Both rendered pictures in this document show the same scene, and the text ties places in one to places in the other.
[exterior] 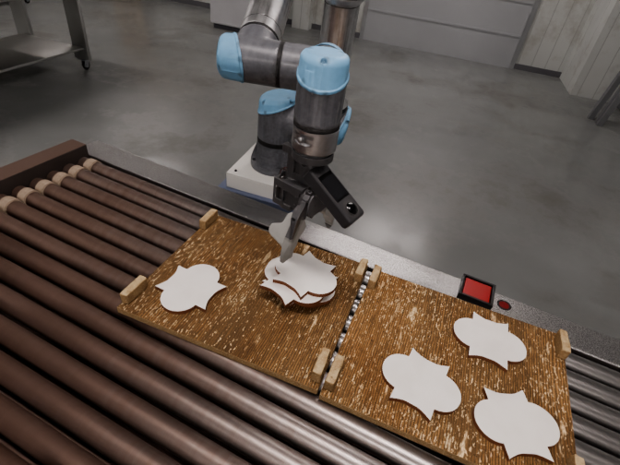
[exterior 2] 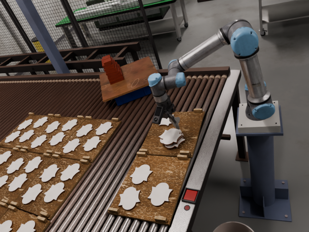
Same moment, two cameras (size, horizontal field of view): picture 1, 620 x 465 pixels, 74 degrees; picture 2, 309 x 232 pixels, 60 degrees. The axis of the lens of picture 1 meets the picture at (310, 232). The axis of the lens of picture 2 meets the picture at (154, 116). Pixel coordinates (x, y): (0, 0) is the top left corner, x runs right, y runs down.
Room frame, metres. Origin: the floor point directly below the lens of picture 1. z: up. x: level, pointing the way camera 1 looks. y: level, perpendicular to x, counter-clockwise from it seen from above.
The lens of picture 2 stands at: (0.89, -1.22, 2.07)
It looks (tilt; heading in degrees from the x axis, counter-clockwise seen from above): 36 degrees down; 105
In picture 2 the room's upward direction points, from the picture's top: 20 degrees counter-clockwise
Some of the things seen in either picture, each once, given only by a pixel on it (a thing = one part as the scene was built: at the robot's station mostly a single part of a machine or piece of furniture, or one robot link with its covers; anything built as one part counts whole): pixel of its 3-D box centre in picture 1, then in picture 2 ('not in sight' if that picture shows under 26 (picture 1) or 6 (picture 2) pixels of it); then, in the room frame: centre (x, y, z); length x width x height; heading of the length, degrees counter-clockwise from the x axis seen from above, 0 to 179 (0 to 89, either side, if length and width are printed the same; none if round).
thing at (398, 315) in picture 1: (452, 363); (151, 184); (0.49, -0.30, 0.93); 0.41 x 0.35 x 0.02; 73
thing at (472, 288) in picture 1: (476, 292); (190, 195); (0.70, -0.40, 0.92); 0.06 x 0.06 x 0.01; 69
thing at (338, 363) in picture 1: (334, 372); (141, 154); (0.42, -0.08, 0.95); 0.06 x 0.02 x 0.03; 163
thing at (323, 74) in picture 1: (321, 89); (157, 84); (0.63, 0.01, 1.36); 0.09 x 0.08 x 0.11; 179
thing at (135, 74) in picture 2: not in sight; (128, 77); (0.23, 0.81, 1.03); 0.50 x 0.50 x 0.02; 17
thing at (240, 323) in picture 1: (255, 286); (173, 132); (0.61, 0.10, 0.93); 0.41 x 0.35 x 0.02; 74
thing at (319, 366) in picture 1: (321, 363); (143, 151); (0.43, -0.05, 0.95); 0.06 x 0.02 x 0.03; 164
